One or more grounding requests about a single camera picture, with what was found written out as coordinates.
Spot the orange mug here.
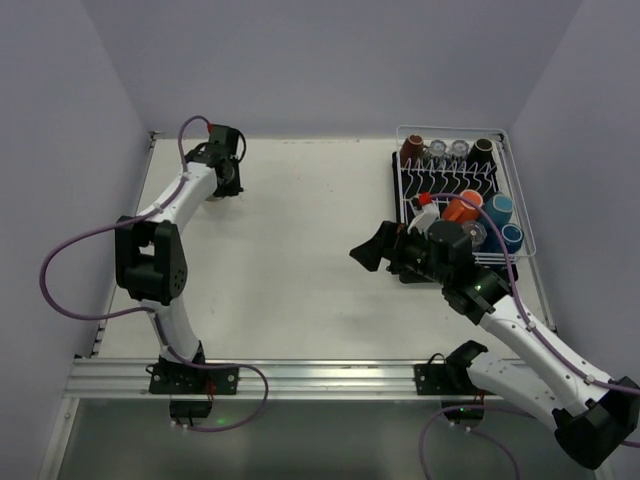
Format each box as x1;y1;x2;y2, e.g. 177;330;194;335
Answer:
441;189;484;224

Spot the dark blue mug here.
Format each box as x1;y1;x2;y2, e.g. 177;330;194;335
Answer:
483;223;524;254

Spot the aluminium rail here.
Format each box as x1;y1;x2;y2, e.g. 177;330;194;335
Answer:
63;358;491;401

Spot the white wire dish rack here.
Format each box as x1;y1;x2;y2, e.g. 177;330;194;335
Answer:
396;124;538;268

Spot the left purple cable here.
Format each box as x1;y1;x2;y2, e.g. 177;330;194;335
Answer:
39;115;271;433

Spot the black mug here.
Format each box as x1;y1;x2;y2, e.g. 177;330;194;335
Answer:
466;138;493;167

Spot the black drip tray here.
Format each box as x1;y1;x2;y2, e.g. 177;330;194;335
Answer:
390;149;521;286

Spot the clear plastic glass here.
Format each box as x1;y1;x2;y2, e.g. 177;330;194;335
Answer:
462;220;487;251

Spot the clear glass left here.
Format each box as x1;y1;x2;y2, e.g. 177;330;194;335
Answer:
425;139;448;163

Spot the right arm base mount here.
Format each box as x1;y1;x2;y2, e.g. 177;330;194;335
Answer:
413;340;488;426

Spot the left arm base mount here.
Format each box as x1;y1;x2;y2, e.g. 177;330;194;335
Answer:
145;357;239;427

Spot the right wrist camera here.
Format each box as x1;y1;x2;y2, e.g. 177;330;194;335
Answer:
408;192;440;235

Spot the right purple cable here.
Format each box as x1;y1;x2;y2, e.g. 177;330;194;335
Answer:
417;191;640;480

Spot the light blue square mug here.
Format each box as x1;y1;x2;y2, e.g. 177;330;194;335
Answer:
483;193;513;228

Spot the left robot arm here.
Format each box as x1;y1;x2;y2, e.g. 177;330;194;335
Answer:
115;124;246;367

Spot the brown mug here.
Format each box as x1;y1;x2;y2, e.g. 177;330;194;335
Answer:
400;134;424;163

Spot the purple cable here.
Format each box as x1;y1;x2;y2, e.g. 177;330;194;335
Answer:
417;191;640;480
39;115;271;433

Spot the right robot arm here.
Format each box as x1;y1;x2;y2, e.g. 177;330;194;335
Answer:
349;221;639;470

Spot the clear glass right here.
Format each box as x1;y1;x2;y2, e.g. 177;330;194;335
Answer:
448;139;470;162

